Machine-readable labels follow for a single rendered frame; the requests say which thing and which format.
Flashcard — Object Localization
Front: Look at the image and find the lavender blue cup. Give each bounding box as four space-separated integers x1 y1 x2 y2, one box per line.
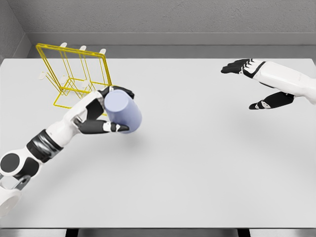
104 89 143 134

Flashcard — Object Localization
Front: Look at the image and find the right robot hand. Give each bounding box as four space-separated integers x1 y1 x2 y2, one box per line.
220 58 302 111

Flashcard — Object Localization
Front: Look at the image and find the yellow wire cup holder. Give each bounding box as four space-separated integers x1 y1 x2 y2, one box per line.
35 41 119 117

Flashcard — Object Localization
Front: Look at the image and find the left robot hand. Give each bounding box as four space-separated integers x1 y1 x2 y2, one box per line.
64 86 135 135

